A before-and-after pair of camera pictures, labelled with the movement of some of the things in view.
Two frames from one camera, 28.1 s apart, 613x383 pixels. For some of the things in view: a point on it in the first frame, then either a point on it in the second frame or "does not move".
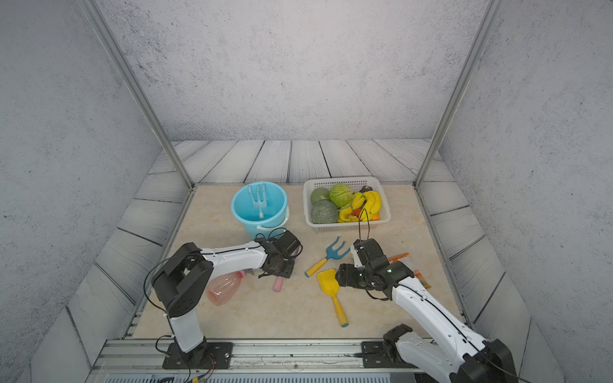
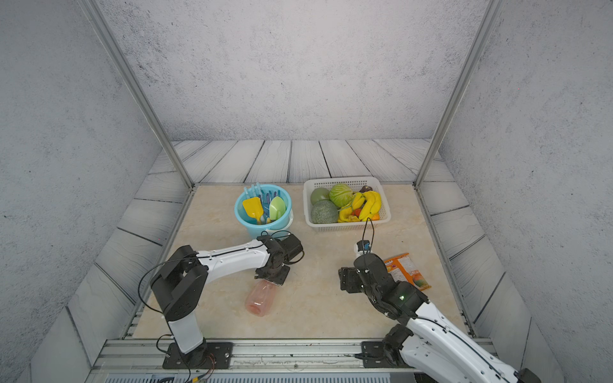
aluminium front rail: x=142 y=361 does not move
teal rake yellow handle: x=330 y=254 → x=266 y=200
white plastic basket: x=345 y=204 does not move
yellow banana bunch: x=369 y=200 does not move
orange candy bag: x=405 y=259 does not move
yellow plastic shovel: x=328 y=280 → x=254 y=207
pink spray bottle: x=221 y=289 → x=260 y=297
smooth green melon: x=319 y=194 does not move
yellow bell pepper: x=344 y=215 does not move
